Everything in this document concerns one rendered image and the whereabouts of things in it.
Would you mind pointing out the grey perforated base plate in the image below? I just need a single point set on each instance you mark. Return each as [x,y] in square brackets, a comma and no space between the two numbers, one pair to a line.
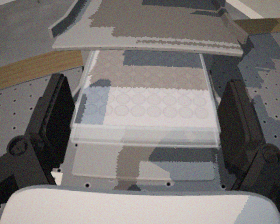
[258,68]

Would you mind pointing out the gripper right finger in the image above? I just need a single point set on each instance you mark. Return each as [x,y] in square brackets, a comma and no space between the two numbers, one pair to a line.
[255,163]

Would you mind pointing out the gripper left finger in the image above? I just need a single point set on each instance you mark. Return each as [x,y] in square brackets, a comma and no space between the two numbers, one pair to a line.
[45,144]

